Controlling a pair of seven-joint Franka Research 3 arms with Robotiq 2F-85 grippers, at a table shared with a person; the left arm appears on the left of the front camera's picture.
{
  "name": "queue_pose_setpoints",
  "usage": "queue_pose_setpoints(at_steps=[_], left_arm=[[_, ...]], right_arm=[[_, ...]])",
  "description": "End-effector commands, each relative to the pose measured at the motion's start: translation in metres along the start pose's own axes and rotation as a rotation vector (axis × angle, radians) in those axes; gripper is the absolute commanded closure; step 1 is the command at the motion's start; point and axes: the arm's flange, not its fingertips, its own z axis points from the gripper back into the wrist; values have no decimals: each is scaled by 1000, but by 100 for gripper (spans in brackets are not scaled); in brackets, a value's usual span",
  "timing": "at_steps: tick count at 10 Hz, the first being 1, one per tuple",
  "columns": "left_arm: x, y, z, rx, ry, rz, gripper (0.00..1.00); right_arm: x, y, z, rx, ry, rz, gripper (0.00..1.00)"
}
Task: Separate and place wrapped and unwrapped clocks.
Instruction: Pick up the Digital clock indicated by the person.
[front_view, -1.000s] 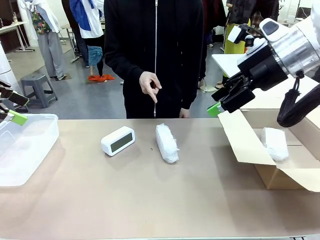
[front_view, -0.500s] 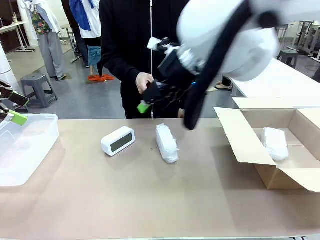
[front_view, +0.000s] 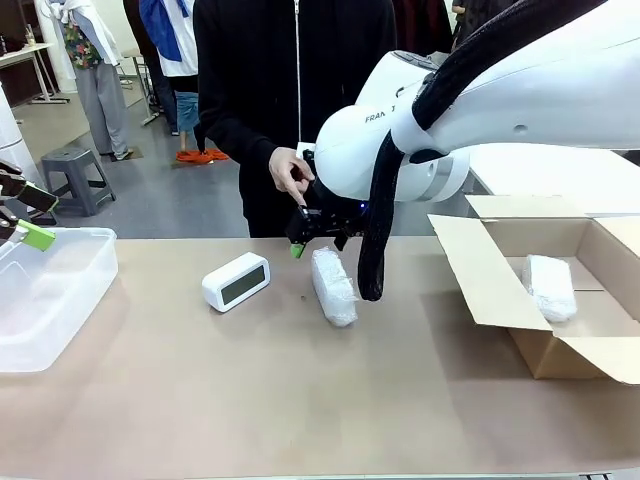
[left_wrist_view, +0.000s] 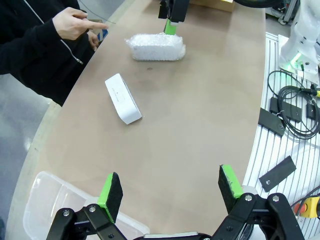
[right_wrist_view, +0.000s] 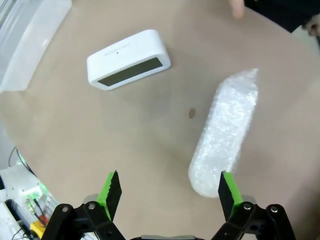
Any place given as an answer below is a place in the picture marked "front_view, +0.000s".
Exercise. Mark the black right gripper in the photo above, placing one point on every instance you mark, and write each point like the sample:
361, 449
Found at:
325, 215

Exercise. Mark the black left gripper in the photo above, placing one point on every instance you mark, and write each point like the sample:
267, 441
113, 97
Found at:
7, 185

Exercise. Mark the narrow bubble-wrapped clock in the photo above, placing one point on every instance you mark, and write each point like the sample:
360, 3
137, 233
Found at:
332, 287

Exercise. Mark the unwrapped white digital clock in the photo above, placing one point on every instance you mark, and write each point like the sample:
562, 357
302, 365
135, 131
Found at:
235, 282

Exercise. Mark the wide bubble-wrapped clock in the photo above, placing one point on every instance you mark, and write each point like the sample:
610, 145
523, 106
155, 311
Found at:
550, 290

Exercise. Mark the person's right forearm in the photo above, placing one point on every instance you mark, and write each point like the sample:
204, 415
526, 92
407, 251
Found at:
240, 145

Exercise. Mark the person's right hand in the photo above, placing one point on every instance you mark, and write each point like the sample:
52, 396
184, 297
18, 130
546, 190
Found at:
287, 170

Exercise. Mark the grey plastic stool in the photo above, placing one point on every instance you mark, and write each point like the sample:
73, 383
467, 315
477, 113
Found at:
75, 177

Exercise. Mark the clear plastic bin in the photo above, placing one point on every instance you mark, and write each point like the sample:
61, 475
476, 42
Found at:
50, 300

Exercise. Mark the orange shoes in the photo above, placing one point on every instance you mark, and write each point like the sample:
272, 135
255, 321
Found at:
200, 156

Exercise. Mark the mannequin with floral shirt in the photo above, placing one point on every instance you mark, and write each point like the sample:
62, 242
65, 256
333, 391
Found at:
95, 75

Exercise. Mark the person in black hoodie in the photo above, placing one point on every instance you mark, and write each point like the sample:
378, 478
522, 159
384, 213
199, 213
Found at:
260, 100

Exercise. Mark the white background table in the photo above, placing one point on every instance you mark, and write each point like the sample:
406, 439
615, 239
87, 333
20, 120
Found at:
30, 55

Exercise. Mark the brown cardboard box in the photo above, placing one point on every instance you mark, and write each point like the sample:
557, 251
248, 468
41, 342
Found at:
500, 280

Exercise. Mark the blue denim garment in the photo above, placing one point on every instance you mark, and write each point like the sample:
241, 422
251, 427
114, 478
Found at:
187, 112

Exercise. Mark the small wooden background desk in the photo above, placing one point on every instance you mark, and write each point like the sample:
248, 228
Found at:
142, 65

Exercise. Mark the white and blue garment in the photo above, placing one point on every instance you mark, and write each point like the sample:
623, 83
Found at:
170, 40

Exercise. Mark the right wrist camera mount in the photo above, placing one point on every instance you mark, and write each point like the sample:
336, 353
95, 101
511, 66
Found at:
305, 150

